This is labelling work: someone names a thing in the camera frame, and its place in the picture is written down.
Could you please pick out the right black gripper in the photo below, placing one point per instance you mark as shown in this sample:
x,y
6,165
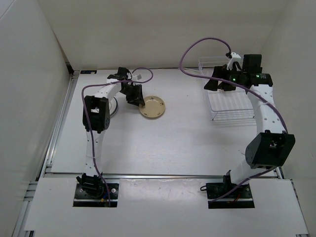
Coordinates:
x,y
213,85

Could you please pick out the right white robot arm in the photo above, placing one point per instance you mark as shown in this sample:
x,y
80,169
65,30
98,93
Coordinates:
x,y
272,144

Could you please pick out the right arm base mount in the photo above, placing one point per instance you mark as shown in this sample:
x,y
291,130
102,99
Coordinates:
x,y
226,195

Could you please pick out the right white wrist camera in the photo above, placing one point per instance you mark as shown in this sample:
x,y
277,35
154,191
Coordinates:
x,y
233,57

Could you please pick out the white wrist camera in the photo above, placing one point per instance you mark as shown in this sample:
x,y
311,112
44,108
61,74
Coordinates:
x,y
137,77
233,57

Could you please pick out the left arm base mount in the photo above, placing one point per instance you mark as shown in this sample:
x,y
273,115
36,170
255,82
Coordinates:
x,y
92,192

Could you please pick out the cream yellow plate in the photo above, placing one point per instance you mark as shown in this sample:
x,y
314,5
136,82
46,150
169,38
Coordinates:
x,y
154,107

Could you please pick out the white wire dish rack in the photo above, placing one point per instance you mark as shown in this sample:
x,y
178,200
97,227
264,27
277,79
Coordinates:
x,y
224,105

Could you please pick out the white plate green rim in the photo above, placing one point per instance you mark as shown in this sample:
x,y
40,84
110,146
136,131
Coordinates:
x,y
113,106

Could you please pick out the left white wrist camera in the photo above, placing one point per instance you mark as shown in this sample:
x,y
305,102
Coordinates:
x,y
137,77

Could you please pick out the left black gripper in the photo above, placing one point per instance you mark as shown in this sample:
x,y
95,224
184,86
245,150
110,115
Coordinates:
x,y
138,97

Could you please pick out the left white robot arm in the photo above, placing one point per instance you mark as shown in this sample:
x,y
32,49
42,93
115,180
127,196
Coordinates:
x,y
96,118

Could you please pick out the metal rail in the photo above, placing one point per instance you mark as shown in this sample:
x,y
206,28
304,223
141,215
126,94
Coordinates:
x,y
134,176

